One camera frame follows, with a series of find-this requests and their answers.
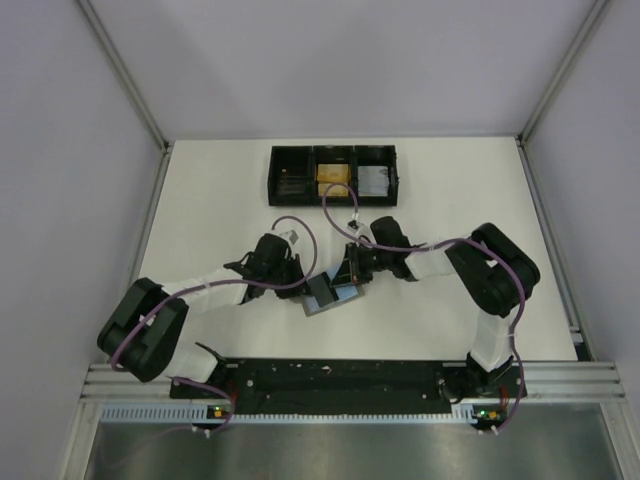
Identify grey card holder wallet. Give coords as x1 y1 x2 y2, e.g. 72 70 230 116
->
301 266 365 317

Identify black credit card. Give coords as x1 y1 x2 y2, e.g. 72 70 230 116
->
307 272 338 308

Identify gold credit card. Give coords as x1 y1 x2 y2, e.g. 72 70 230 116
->
317 182 350 198

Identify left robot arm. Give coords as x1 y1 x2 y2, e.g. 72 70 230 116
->
97 230 304 383

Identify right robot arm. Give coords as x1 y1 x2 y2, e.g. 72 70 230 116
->
331 216 541 401

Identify silver cards in bin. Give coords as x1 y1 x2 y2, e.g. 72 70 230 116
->
357 165 390 197

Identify dark cards in bin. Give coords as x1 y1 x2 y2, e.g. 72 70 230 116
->
275 169 310 197

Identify gold cards in bin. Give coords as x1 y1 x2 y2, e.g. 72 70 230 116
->
316 163 350 183

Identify black right storage bin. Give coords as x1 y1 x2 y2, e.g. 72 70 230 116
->
354 145 399 207

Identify black middle storage bin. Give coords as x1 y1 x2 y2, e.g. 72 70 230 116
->
311 145 355 206

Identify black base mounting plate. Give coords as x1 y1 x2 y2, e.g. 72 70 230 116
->
170 358 526 416

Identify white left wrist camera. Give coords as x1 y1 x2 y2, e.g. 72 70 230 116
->
276 230 299 247

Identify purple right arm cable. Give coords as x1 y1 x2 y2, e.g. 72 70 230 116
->
320 183 526 434

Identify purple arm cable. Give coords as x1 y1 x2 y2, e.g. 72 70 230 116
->
109 215 320 436
320 183 526 434

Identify aluminium left frame post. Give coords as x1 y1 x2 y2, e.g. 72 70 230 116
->
73 0 170 153

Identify aluminium frame post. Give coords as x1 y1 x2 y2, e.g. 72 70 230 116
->
73 0 170 153
517 0 614 148

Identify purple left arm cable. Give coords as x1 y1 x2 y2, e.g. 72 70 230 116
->
109 215 320 436

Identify aluminium front frame rail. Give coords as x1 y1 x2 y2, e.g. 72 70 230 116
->
80 361 626 404

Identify grey slotted cable duct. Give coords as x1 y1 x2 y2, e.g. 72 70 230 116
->
101 403 480 425

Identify aluminium right frame post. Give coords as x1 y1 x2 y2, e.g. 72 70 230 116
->
517 0 614 148

